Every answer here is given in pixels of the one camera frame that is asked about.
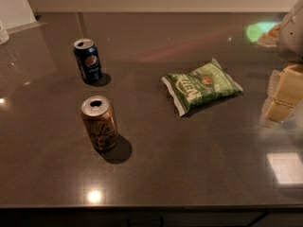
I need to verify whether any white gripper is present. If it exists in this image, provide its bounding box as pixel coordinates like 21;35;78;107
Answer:
259;0;303;128

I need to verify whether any green jalapeno chip bag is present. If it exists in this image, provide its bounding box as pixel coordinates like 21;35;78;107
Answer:
161;59;243;116

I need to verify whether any orange soda can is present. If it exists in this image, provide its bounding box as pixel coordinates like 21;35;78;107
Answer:
81;96;118;151

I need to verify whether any blue Pepsi can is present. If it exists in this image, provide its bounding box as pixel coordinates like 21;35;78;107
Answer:
74;38;102;84

